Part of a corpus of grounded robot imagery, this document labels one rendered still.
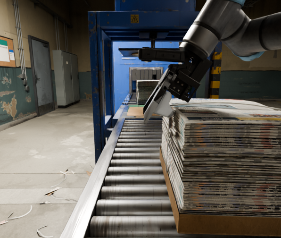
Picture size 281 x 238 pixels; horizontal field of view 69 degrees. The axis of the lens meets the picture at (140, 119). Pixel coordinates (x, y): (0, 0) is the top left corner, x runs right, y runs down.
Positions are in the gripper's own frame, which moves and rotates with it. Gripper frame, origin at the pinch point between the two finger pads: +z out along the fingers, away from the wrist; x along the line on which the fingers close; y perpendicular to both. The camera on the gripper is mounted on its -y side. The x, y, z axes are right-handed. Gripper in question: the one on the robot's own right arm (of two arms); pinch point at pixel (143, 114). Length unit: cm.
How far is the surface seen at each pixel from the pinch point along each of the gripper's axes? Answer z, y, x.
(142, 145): 18.8, 11.5, 39.0
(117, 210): 22.7, 6.4, -7.2
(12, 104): 196, -219, 403
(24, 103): 201, -216, 450
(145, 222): 18.2, 11.9, -12.4
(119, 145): 24.2, 2.7, 38.9
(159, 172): 15.9, 16.6, 12.7
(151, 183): 18.0, 14.3, 5.9
